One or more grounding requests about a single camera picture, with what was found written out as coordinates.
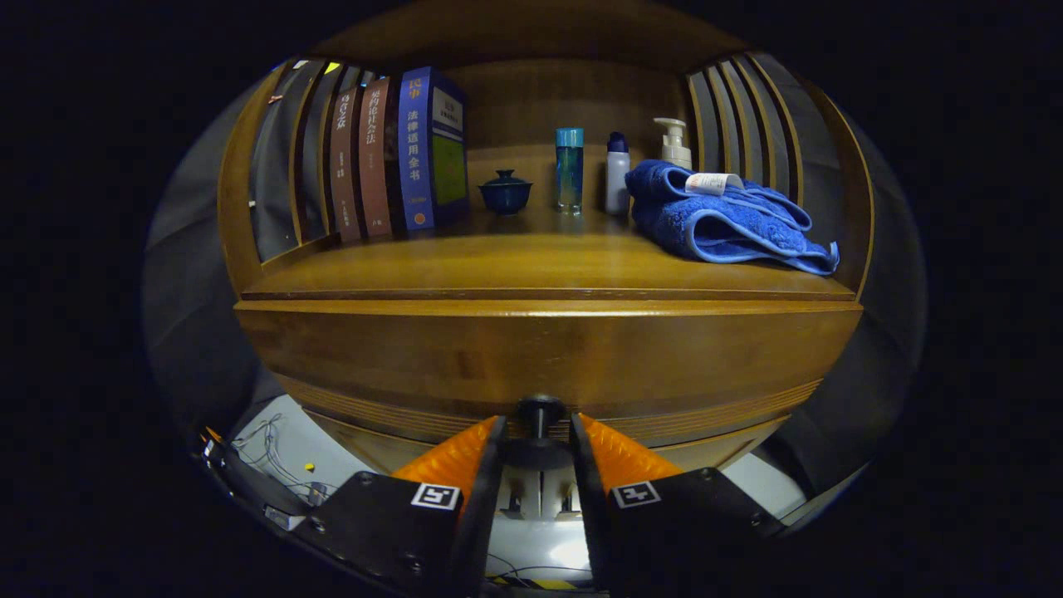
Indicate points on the black drawer knob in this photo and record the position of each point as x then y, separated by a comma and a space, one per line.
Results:
538, 453

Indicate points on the wooden countertop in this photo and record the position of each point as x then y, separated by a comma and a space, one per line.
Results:
540, 262

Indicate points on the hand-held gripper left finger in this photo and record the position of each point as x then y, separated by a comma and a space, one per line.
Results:
486, 507

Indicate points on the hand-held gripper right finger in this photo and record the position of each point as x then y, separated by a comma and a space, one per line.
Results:
585, 507

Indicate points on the blue book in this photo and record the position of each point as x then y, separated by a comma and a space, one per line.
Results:
415, 149

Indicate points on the wooden cabinet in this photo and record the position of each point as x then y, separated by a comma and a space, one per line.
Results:
531, 108

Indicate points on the white pump bottle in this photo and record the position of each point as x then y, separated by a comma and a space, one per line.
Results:
674, 152

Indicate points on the dark brown book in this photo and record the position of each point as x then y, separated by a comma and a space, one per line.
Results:
345, 166

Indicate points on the teal glass bottle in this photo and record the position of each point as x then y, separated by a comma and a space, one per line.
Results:
569, 170

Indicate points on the blue towel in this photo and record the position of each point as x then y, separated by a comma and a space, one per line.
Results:
714, 228

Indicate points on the white bottle with blue cap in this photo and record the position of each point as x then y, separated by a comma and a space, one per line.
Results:
617, 178

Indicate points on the reddish brown book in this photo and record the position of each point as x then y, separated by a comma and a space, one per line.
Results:
375, 158

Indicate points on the dark blue lidded teacup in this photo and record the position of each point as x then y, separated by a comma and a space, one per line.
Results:
506, 195

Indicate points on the wooden drawer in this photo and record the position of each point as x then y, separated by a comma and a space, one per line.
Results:
540, 357

